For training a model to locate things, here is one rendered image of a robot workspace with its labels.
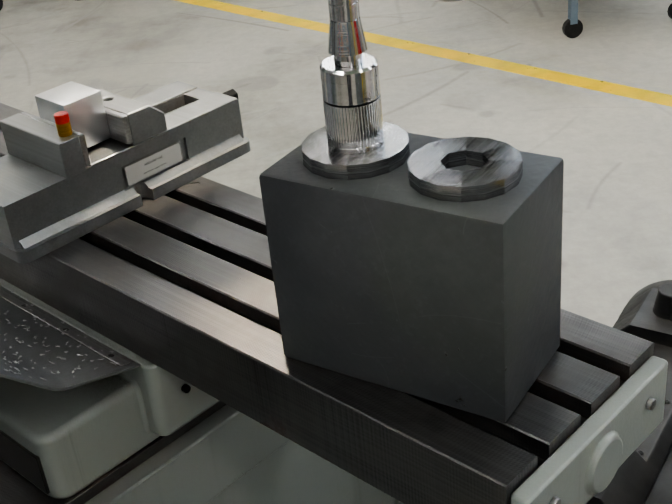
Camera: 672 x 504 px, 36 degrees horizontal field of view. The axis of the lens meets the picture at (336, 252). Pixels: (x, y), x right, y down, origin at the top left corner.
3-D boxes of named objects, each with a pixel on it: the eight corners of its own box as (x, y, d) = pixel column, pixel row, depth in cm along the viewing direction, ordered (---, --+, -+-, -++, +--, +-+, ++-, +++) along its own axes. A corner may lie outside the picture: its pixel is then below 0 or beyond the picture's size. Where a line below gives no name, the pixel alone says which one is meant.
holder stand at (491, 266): (351, 291, 104) (332, 104, 94) (561, 345, 93) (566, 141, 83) (282, 357, 96) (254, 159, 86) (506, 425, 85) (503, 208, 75)
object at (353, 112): (388, 129, 88) (383, 62, 85) (379, 153, 84) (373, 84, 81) (333, 129, 89) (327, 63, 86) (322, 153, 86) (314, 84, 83)
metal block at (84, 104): (81, 127, 128) (71, 80, 125) (111, 137, 124) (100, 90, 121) (45, 142, 125) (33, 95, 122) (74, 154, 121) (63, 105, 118)
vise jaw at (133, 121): (106, 109, 134) (100, 79, 132) (168, 130, 126) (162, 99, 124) (67, 125, 130) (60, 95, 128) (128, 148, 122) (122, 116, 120)
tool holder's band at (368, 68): (383, 62, 85) (382, 50, 85) (373, 84, 81) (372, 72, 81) (327, 63, 86) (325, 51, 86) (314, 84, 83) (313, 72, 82)
